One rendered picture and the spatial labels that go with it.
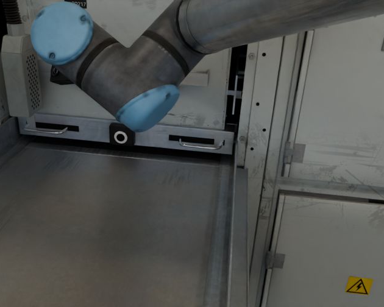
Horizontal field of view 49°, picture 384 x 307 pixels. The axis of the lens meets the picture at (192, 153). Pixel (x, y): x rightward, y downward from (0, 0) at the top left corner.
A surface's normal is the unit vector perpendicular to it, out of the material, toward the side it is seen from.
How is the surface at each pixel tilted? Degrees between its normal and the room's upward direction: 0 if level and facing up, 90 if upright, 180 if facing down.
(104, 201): 0
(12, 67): 90
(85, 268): 0
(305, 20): 144
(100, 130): 90
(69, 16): 58
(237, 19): 115
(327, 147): 90
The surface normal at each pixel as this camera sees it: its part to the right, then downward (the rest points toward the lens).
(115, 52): 0.34, -0.53
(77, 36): -0.14, -0.13
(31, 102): 0.99, 0.10
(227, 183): 0.05, -0.90
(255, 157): -0.11, 0.43
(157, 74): 0.43, 0.15
